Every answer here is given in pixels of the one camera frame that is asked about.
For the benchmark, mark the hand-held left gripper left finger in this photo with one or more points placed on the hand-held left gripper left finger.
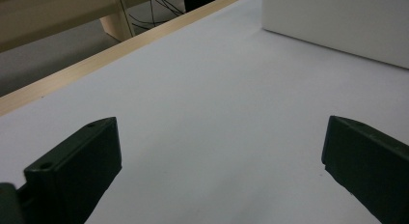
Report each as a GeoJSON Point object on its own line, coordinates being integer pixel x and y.
{"type": "Point", "coordinates": [74, 172]}

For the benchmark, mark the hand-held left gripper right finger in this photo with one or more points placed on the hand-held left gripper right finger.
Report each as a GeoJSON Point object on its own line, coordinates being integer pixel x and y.
{"type": "Point", "coordinates": [373, 166]}

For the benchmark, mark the white rectangular box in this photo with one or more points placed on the white rectangular box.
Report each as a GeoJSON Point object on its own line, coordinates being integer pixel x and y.
{"type": "Point", "coordinates": [337, 21]}

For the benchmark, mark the wooden cabinet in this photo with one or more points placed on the wooden cabinet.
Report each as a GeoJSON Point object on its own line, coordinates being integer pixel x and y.
{"type": "Point", "coordinates": [48, 18]}

